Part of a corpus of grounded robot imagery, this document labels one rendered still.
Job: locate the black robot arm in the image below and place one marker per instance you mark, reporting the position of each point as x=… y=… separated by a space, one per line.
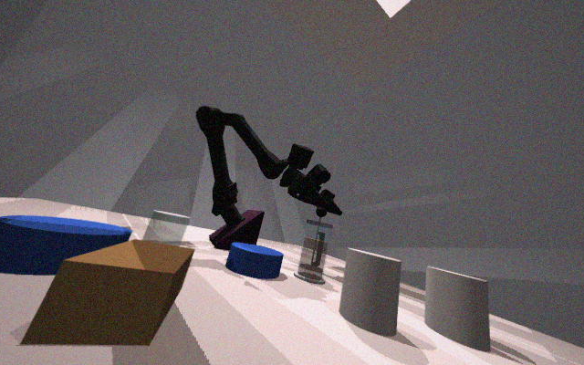
x=212 y=122

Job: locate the brown block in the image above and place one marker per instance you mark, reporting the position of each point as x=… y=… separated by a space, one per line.
x=119 y=295

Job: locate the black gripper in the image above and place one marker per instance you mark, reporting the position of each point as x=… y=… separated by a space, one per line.
x=309 y=193

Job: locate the glass coffee press with plunger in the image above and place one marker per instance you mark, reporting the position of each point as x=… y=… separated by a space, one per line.
x=314 y=250

